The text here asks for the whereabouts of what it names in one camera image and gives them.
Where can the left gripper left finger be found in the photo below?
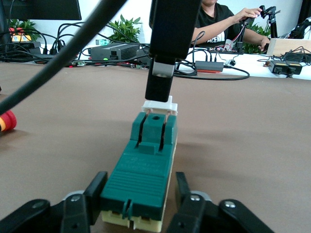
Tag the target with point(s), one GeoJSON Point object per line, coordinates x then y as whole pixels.
{"type": "Point", "coordinates": [73, 208]}

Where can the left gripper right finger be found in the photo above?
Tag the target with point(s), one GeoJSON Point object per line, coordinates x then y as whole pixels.
{"type": "Point", "coordinates": [194, 211]}

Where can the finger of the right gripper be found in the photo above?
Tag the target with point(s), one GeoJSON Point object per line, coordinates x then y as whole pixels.
{"type": "Point", "coordinates": [172, 29]}

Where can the person's raised hand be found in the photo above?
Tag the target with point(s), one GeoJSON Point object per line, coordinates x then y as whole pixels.
{"type": "Point", "coordinates": [251, 12]}

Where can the person's lowered hand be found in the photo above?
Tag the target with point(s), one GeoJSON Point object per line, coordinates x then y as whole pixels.
{"type": "Point", "coordinates": [264, 44]}

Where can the person in black shirt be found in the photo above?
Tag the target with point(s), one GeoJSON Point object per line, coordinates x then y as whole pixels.
{"type": "Point", "coordinates": [211, 21]}

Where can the black power supply box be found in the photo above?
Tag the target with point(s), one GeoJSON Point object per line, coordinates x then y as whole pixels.
{"type": "Point", "coordinates": [144, 58]}

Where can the green potted plant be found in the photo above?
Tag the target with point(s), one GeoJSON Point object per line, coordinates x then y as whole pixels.
{"type": "Point", "coordinates": [257, 30]}
{"type": "Point", "coordinates": [125, 29]}
{"type": "Point", "coordinates": [24, 25]}

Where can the grey usb hub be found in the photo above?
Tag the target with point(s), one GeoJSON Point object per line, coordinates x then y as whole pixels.
{"type": "Point", "coordinates": [209, 66]}

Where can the black ribbed power supply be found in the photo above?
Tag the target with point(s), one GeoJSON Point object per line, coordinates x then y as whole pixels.
{"type": "Point", "coordinates": [114, 52]}

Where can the small white grey connector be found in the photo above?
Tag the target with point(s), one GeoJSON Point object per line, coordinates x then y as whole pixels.
{"type": "Point", "coordinates": [230, 63]}

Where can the black teleoperation stand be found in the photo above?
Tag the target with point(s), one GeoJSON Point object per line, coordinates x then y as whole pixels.
{"type": "Point", "coordinates": [273, 21]}

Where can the red mushroom button orange block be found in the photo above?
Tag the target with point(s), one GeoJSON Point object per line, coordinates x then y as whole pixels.
{"type": "Point", "coordinates": [7, 121]}

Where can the black adapter yellow label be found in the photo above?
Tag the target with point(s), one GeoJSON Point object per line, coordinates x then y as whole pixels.
{"type": "Point", "coordinates": [294, 68]}
{"type": "Point", "coordinates": [278, 67]}

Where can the light wooden box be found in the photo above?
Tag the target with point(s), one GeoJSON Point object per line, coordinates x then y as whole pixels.
{"type": "Point", "coordinates": [289, 47]}

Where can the black computer monitor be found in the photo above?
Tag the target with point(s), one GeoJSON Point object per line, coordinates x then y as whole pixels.
{"type": "Point", "coordinates": [36, 9]}

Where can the orange yellow box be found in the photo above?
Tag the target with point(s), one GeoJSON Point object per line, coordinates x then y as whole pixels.
{"type": "Point", "coordinates": [20, 36]}

